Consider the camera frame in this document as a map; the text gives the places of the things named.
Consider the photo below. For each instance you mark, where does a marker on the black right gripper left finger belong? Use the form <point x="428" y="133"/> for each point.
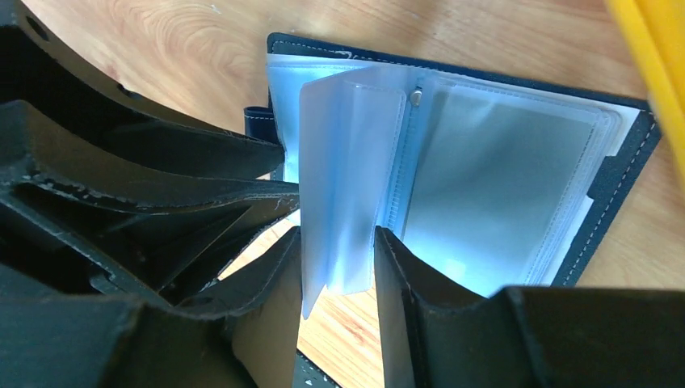
<point x="241" y="332"/>

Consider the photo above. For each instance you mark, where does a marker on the blue leather card holder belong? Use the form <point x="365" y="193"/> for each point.
<point x="492" y="180"/>

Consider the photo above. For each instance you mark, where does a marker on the yellow plastic bin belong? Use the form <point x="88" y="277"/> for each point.
<point x="654" y="33"/>

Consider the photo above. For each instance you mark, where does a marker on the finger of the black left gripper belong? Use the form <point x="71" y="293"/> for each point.
<point x="39" y="68"/>
<point x="78" y="217"/>

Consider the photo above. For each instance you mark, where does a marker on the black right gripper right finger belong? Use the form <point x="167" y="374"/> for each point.
<point x="436" y="333"/>

